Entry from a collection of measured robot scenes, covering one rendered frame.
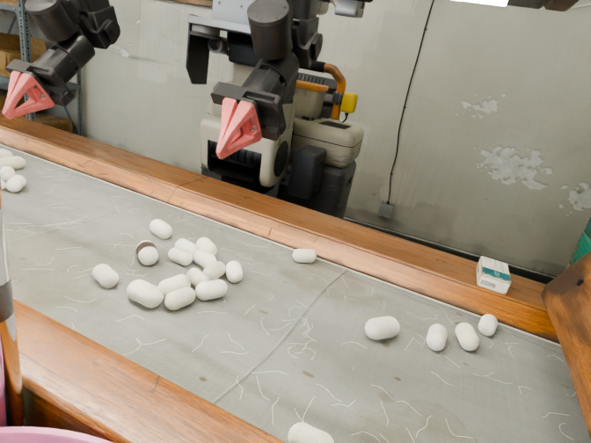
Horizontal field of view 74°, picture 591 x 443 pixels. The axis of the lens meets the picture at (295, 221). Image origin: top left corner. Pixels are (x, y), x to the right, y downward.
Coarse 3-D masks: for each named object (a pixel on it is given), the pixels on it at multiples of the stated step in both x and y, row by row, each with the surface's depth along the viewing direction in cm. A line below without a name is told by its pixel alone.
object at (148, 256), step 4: (144, 240) 46; (144, 248) 45; (148, 248) 45; (152, 248) 45; (140, 252) 44; (144, 252) 44; (148, 252) 44; (152, 252) 44; (156, 252) 45; (140, 256) 44; (144, 256) 44; (148, 256) 44; (152, 256) 44; (156, 256) 45; (140, 260) 45; (144, 260) 44; (148, 260) 44; (152, 260) 44; (156, 260) 45; (144, 264) 45; (148, 264) 45; (152, 264) 45
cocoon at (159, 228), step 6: (150, 222) 52; (156, 222) 52; (162, 222) 52; (150, 228) 52; (156, 228) 51; (162, 228) 51; (168, 228) 51; (156, 234) 51; (162, 234) 51; (168, 234) 51
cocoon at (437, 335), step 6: (438, 324) 41; (432, 330) 40; (438, 330) 40; (444, 330) 41; (432, 336) 40; (438, 336) 39; (444, 336) 40; (432, 342) 39; (438, 342) 39; (444, 342) 39; (432, 348) 40; (438, 348) 39
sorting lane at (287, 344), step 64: (64, 192) 60; (128, 192) 64; (64, 256) 44; (128, 256) 46; (256, 256) 52; (64, 320) 35; (128, 320) 36; (192, 320) 38; (256, 320) 40; (320, 320) 42; (448, 320) 46; (192, 384) 31; (256, 384) 32; (320, 384) 33; (384, 384) 34; (448, 384) 36; (512, 384) 38
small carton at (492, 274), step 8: (480, 264) 53; (488, 264) 52; (496, 264) 53; (504, 264) 53; (480, 272) 50; (488, 272) 50; (496, 272) 50; (504, 272) 51; (480, 280) 50; (488, 280) 49; (496, 280) 49; (504, 280) 49; (488, 288) 50; (496, 288) 49; (504, 288) 49
